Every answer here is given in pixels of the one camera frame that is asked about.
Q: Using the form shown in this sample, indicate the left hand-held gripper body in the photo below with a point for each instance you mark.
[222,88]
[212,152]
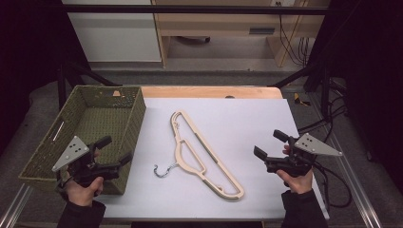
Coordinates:
[73,151]

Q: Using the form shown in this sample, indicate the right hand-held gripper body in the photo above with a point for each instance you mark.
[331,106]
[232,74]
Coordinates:
[312,146]

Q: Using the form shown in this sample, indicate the beige plastic hanger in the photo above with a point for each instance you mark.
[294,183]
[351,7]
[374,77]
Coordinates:
[190,125]
[223,196]

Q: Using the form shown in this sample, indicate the person's right hand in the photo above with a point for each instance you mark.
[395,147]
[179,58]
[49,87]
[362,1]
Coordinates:
[299,184]

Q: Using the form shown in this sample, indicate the person's left hand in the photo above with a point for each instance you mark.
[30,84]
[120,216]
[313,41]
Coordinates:
[82,194]

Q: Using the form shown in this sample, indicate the green woven basket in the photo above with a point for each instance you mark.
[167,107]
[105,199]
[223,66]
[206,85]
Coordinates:
[95,123]

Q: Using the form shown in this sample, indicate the white table mat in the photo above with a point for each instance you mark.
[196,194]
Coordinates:
[240,126]

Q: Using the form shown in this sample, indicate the yellow and black tool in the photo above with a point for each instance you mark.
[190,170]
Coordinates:
[299,99]

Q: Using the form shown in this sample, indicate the black metal stand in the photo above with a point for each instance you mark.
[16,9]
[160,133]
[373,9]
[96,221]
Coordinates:
[323,79]
[63,85]

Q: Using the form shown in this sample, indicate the white cabinet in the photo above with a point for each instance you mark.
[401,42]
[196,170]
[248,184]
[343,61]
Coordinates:
[117,34]

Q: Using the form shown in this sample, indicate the wooden desk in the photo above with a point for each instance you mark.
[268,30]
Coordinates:
[218,23]

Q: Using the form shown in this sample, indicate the black horizontal bar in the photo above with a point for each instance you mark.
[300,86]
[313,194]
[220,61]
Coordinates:
[190,9]

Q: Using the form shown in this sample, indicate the aluminium rail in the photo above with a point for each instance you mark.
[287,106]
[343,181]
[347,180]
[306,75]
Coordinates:
[351,177]
[12,207]

